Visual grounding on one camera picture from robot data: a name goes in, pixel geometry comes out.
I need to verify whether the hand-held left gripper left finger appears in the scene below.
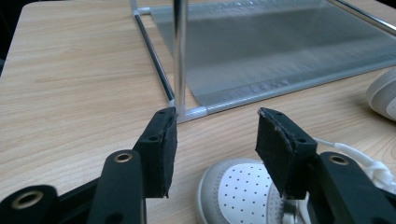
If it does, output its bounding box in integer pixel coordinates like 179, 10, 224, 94
132, 105, 178, 200

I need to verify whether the metal shoe rack grey shelf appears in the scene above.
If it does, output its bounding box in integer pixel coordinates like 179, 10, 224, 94
129, 0, 396, 124

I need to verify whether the white and grey sneaker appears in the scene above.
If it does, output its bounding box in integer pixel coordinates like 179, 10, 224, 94
196, 136, 396, 224
365, 67, 396, 122

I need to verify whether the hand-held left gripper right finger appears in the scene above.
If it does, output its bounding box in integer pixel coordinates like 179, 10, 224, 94
254, 107, 318, 201

